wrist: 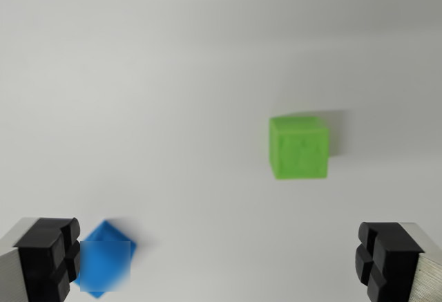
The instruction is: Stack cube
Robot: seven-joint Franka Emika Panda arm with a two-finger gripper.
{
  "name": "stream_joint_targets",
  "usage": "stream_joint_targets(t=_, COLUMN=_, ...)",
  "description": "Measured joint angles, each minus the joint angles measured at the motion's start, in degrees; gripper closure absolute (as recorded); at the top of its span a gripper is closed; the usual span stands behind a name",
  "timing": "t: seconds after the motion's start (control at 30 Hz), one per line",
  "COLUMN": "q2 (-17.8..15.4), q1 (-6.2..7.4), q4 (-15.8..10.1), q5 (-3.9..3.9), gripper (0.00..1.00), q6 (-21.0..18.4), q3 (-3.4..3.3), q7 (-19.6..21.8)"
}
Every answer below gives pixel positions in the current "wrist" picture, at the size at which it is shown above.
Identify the green embossed cube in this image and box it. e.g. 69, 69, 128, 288
268, 115, 329, 181

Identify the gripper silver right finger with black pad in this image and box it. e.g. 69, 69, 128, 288
354, 221, 442, 302

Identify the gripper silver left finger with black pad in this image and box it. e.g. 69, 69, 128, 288
0, 216, 83, 302

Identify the blue embossed cube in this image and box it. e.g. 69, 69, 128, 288
72, 220, 137, 299

